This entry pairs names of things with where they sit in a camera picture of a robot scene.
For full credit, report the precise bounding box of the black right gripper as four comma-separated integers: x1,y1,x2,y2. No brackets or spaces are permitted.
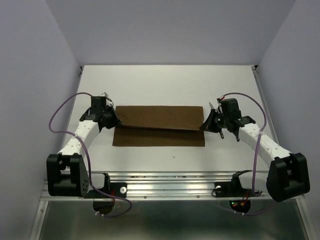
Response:
199,108,229,133

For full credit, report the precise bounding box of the brown cloth napkin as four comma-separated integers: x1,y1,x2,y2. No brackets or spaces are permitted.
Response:
112,105,205,147

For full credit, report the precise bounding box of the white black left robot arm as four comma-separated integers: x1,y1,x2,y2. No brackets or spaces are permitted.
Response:
46,92,122,197

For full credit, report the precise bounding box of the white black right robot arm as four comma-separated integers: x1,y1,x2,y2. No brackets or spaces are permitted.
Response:
200,98,311,203

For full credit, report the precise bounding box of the silver fork dark handle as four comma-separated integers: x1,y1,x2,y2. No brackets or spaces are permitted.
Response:
235,134,240,142

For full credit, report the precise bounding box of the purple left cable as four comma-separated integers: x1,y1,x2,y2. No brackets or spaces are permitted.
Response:
48,92,133,218

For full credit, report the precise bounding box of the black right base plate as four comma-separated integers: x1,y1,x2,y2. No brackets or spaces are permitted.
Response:
211,181,257,198

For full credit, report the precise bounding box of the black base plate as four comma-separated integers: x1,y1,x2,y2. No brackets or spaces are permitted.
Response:
83,182,128,199
211,181,257,198

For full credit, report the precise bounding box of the aluminium rail frame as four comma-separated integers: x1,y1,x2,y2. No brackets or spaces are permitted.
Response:
31,65,317,240

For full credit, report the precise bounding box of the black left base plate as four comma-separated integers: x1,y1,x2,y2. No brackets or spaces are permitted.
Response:
83,182,128,199

